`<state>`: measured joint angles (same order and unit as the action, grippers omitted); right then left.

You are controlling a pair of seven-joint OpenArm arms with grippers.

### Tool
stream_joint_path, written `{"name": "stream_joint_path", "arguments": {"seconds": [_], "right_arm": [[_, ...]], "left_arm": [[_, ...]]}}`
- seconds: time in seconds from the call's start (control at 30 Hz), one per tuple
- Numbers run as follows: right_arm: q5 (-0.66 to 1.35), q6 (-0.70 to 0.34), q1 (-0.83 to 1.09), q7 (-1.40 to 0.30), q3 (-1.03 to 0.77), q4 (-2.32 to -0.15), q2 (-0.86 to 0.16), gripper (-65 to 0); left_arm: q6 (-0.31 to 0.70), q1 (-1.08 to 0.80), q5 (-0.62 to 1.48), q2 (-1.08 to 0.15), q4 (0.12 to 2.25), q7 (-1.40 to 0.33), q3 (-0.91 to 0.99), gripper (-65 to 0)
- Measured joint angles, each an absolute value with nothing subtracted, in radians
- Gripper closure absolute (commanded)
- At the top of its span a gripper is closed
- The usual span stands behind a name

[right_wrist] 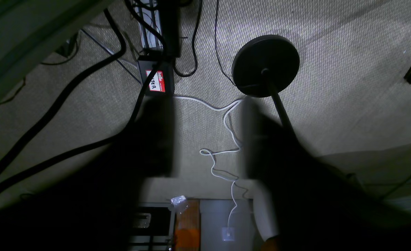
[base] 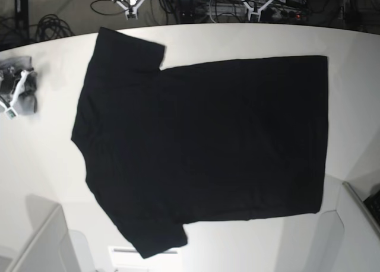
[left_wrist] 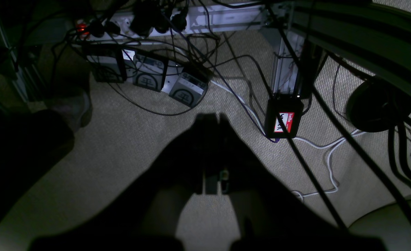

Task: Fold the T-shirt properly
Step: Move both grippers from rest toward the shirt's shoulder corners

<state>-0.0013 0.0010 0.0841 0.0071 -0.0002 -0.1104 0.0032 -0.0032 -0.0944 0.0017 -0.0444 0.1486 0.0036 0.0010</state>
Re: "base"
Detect black T-shirt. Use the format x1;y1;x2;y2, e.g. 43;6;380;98
71;28;329;258

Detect white panel lower left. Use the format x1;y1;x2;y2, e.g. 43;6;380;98
1;195;97;271

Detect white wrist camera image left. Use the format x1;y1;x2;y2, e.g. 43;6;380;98
4;107;18;120

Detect black keyboard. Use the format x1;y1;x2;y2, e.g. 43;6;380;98
364;192;380;223

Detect grey folded garment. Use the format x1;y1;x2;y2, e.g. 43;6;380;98
1;56;37;116

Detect white panel lower right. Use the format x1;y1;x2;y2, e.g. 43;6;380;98
309;182;379;271

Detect white panel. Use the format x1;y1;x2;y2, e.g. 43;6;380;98
309;182;379;271
1;195;97;271

